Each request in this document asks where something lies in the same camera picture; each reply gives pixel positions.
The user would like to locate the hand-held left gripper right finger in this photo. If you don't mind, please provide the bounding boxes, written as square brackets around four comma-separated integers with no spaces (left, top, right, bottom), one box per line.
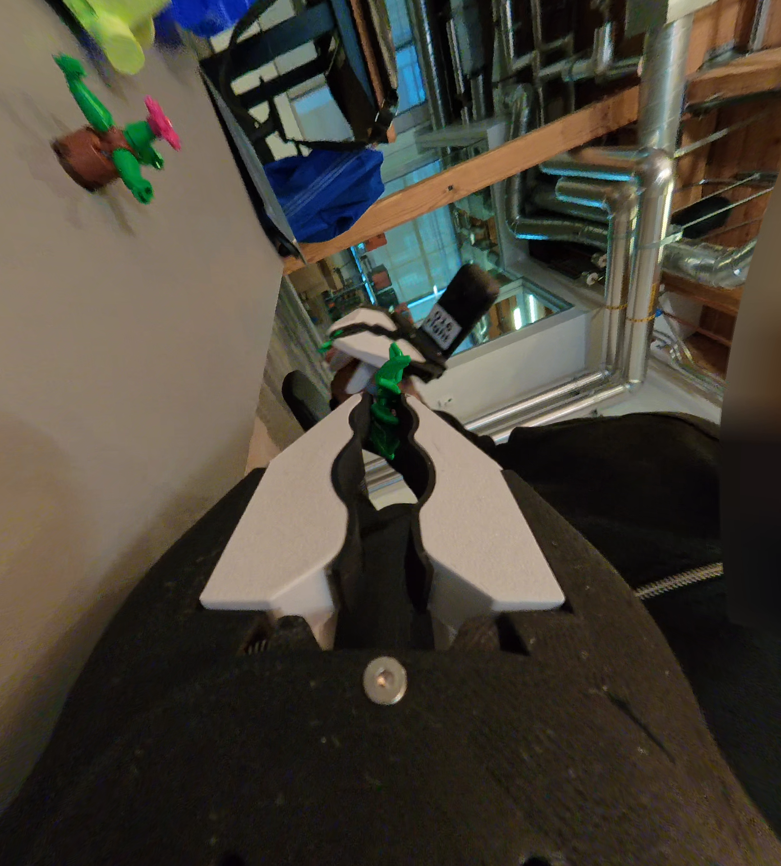
[400,398,565,650]

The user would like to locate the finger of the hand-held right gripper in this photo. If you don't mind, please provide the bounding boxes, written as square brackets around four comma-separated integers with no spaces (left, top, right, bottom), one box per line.
[328,308,401,339]
[331,335,446,380]

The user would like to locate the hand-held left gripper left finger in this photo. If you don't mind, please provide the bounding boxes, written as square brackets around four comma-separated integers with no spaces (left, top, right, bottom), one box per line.
[200,394,368,650]

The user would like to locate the green toy plant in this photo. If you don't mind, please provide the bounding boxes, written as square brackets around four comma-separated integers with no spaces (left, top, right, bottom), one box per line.
[319,341,410,461]

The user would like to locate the wooden ceiling beam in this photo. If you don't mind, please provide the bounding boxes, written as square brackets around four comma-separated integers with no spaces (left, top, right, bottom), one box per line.
[282,41,781,275]

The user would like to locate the blue bag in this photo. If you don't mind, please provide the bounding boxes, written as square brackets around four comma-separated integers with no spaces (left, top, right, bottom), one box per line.
[262,147,386,243]

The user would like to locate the person's black jacket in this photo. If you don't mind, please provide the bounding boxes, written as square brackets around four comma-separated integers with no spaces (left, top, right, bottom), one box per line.
[492,413,781,866]

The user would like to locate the silver ventilation ducts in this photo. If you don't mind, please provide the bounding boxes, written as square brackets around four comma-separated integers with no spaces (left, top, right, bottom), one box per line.
[418,0,763,434]

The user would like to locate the black-framed wooden desk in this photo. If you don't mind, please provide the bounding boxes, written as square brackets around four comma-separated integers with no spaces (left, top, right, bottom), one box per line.
[201,0,398,146]

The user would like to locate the toy cactus with pink flower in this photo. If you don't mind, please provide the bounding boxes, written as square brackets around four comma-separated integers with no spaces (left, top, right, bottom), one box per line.
[51,53,182,205]

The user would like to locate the blue plastic bin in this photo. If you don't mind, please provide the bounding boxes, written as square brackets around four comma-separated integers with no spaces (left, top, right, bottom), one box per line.
[154,0,259,38]

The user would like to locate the lime green toy pot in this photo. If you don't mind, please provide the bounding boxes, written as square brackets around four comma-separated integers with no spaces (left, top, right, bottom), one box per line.
[62,0,168,75]

